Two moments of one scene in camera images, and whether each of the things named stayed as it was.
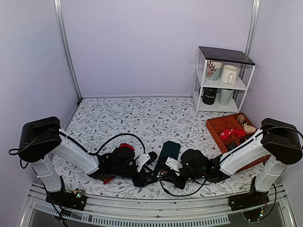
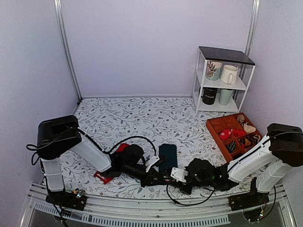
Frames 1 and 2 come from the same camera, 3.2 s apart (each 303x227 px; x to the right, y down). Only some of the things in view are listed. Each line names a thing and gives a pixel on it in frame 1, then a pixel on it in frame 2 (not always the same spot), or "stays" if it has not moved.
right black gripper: [181, 184] to [179, 185]
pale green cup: [225, 96] stays
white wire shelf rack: [222, 77] stays
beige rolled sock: [248, 128] stays
